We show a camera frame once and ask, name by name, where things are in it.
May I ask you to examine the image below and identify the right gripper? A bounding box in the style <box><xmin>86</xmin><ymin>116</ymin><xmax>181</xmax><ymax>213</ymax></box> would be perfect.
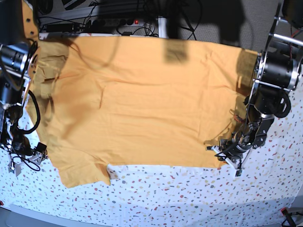
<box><xmin>7</xmin><ymin>134</ymin><xmax>47</xmax><ymax>156</ymax></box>

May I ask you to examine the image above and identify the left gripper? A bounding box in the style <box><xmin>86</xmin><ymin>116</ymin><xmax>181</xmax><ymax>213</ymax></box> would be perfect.
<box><xmin>206</xmin><ymin>136</ymin><xmax>253</xmax><ymax>158</ymax></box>

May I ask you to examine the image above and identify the yellow orange T-shirt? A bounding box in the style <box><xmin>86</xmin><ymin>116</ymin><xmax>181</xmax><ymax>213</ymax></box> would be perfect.
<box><xmin>30</xmin><ymin>36</ymin><xmax>257</xmax><ymax>188</ymax></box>

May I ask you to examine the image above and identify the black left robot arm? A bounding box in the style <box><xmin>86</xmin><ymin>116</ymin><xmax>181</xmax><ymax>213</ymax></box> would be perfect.
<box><xmin>207</xmin><ymin>0</ymin><xmax>303</xmax><ymax>162</ymax></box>

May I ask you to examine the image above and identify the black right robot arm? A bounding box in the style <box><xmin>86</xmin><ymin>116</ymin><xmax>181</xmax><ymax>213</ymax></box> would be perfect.
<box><xmin>0</xmin><ymin>0</ymin><xmax>46</xmax><ymax>157</ymax></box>

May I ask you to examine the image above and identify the terrazzo patterned white tablecloth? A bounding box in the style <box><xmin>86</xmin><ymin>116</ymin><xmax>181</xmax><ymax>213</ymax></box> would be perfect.
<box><xmin>0</xmin><ymin>84</ymin><xmax>303</xmax><ymax>227</ymax></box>

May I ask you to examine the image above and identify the red black clamp right corner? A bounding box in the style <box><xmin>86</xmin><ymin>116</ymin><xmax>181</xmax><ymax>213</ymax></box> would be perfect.
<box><xmin>281</xmin><ymin>208</ymin><xmax>297</xmax><ymax>227</ymax></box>

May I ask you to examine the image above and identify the black power adapter brick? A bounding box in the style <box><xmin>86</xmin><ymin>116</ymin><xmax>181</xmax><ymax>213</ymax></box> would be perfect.
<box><xmin>46</xmin><ymin>23</ymin><xmax>80</xmax><ymax>33</ymax></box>

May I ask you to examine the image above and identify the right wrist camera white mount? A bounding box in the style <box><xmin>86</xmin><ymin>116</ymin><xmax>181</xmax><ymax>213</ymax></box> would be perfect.
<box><xmin>8</xmin><ymin>154</ymin><xmax>48</xmax><ymax>177</ymax></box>

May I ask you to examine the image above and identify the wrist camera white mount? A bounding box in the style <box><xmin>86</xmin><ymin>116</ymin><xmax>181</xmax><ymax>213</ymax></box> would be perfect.
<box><xmin>8</xmin><ymin>154</ymin><xmax>48</xmax><ymax>177</ymax></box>
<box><xmin>215</xmin><ymin>150</ymin><xmax>242</xmax><ymax>178</ymax></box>

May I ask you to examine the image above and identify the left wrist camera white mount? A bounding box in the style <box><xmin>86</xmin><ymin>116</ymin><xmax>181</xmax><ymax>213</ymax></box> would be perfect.
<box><xmin>215</xmin><ymin>150</ymin><xmax>242</xmax><ymax>178</ymax></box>

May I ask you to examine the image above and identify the silver aluminium frame post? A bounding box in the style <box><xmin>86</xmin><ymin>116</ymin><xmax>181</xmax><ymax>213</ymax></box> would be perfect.
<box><xmin>158</xmin><ymin>17</ymin><xmax>168</xmax><ymax>39</ymax></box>

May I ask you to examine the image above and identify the white power strip red switch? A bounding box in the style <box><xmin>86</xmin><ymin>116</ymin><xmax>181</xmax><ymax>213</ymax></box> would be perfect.
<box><xmin>89</xmin><ymin>18</ymin><xmax>144</xmax><ymax>27</ymax></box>

